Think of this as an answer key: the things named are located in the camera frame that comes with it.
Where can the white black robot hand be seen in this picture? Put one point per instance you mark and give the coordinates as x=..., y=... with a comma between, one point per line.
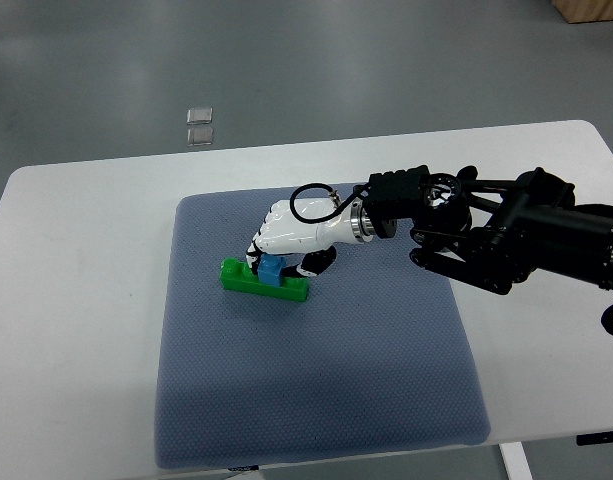
x=281, y=234

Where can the small blue block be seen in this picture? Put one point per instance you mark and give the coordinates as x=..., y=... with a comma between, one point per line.
x=269, y=270

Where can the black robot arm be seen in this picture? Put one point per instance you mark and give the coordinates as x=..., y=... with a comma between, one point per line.
x=491, y=234

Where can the long green block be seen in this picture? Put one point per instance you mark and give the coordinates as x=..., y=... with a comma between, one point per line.
x=235, y=275

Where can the lower metal floor plate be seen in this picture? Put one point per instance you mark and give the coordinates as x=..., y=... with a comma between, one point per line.
x=200, y=135

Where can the metal floor plate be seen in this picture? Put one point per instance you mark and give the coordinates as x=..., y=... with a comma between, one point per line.
x=199, y=115
x=200, y=135

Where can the blue-grey foam mat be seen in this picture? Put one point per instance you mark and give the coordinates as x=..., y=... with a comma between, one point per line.
x=376, y=359

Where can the upper metal floor plate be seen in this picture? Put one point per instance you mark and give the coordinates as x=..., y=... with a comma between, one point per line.
x=199, y=115

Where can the white table leg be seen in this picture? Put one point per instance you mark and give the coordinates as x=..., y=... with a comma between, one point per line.
x=515, y=461

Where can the wooden cabinet corner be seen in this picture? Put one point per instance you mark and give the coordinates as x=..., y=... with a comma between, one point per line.
x=584, y=11

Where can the black table control panel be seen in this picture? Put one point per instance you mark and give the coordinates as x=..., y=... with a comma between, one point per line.
x=597, y=438

